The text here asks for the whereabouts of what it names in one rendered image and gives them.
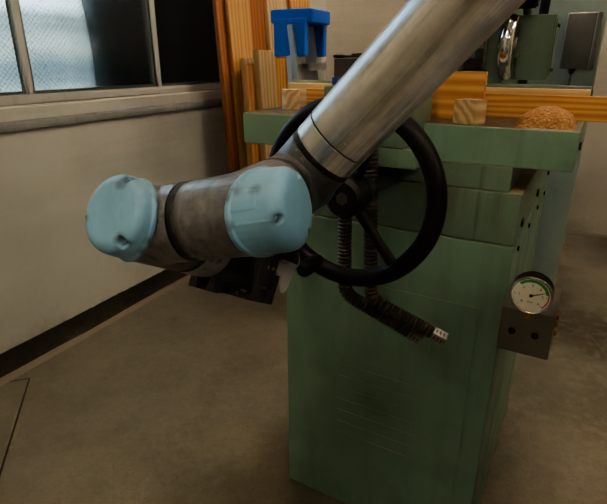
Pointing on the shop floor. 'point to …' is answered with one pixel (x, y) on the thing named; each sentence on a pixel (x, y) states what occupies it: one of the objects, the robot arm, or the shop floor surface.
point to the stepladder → (301, 41)
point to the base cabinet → (402, 371)
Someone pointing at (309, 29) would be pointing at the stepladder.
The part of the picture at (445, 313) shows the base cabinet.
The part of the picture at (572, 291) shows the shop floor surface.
